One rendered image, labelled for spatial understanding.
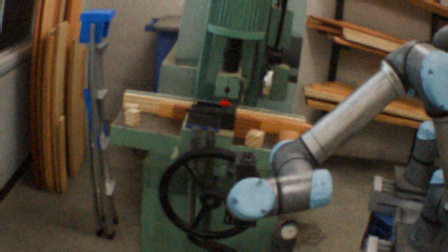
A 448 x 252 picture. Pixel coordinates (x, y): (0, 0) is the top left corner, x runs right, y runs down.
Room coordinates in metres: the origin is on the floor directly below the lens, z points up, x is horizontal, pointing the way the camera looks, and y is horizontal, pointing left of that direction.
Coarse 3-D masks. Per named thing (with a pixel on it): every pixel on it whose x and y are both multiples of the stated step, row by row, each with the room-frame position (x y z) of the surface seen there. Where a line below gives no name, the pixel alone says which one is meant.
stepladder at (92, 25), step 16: (80, 16) 2.15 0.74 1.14; (96, 16) 2.16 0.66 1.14; (112, 16) 2.26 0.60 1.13; (80, 32) 2.14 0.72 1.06; (96, 32) 2.15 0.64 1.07; (96, 48) 2.18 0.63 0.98; (96, 64) 2.18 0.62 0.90; (96, 80) 2.18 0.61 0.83; (96, 96) 2.17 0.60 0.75; (96, 112) 2.16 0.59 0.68; (96, 128) 2.14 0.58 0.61; (96, 144) 2.13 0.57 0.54; (96, 160) 2.13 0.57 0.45; (112, 192) 2.21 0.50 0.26; (96, 208) 2.14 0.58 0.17; (112, 208) 2.30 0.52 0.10; (96, 224) 2.14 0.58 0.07; (112, 224) 2.18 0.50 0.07
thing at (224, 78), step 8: (224, 72) 1.61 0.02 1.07; (240, 72) 1.65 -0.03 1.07; (224, 80) 1.57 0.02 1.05; (232, 80) 1.57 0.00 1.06; (240, 80) 1.58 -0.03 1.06; (216, 88) 1.58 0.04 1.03; (232, 88) 1.57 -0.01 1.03; (216, 96) 1.58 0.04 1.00; (224, 96) 1.57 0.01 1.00; (232, 96) 1.58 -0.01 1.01
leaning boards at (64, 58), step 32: (64, 0) 2.86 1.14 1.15; (64, 32) 2.59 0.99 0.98; (32, 64) 2.43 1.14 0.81; (64, 64) 2.72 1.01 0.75; (32, 96) 2.43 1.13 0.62; (64, 96) 2.76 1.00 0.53; (32, 128) 2.43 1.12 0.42; (64, 128) 2.54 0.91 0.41; (64, 160) 2.53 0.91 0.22; (64, 192) 2.48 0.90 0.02
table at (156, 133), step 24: (120, 120) 1.52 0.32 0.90; (144, 120) 1.55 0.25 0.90; (168, 120) 1.58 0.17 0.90; (120, 144) 1.46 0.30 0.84; (144, 144) 1.46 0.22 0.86; (168, 144) 1.46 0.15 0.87; (240, 144) 1.47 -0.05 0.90; (264, 144) 1.50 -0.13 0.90; (216, 168) 1.36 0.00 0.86; (264, 168) 1.46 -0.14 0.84
